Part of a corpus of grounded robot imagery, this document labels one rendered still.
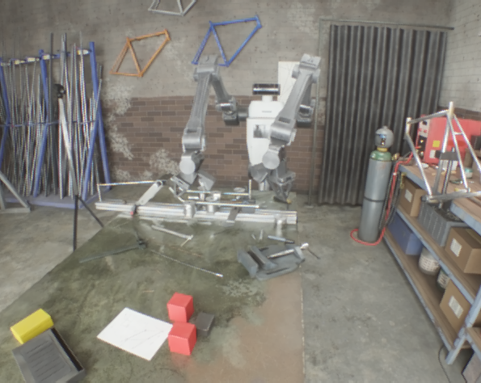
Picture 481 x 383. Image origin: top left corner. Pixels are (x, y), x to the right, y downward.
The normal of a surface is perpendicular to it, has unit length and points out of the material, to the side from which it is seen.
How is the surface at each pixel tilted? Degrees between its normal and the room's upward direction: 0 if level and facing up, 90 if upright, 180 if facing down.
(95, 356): 0
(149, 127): 90
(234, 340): 0
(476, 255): 92
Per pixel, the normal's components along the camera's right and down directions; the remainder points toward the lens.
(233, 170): -0.16, 0.34
